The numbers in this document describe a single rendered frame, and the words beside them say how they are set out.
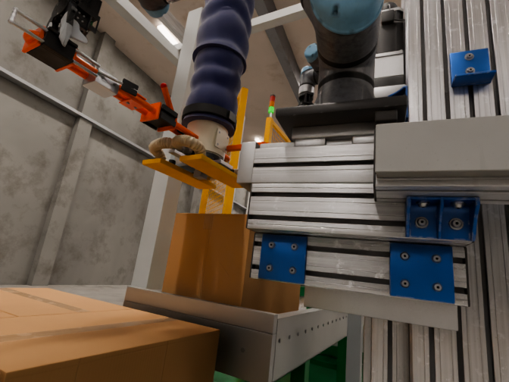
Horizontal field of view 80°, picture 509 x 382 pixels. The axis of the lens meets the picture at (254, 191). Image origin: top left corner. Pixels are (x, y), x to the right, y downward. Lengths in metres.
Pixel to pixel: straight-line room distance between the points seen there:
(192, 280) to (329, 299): 0.76
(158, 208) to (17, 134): 4.75
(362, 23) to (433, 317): 0.52
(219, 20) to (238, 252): 0.95
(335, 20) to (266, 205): 0.33
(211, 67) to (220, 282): 0.84
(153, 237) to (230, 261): 1.26
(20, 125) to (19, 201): 1.36
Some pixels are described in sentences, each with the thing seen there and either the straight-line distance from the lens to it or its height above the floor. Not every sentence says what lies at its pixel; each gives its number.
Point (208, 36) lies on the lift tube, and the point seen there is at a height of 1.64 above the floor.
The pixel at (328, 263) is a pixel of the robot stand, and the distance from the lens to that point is 0.57.
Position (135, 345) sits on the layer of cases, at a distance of 0.81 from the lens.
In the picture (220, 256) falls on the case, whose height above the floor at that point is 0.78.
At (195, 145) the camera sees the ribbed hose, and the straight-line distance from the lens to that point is 1.05.
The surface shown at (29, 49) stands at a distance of 0.94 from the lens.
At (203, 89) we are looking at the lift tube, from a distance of 1.26.
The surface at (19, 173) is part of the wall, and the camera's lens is 6.82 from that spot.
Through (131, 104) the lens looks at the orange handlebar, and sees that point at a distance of 1.04.
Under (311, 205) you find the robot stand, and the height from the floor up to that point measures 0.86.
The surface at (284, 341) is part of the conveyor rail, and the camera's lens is 1.16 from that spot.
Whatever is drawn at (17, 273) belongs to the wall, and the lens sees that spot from 6.97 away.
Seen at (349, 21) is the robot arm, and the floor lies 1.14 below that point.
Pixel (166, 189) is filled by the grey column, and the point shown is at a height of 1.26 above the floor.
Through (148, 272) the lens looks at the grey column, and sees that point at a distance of 2.37.
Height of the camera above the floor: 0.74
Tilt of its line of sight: 15 degrees up
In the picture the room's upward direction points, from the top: 7 degrees clockwise
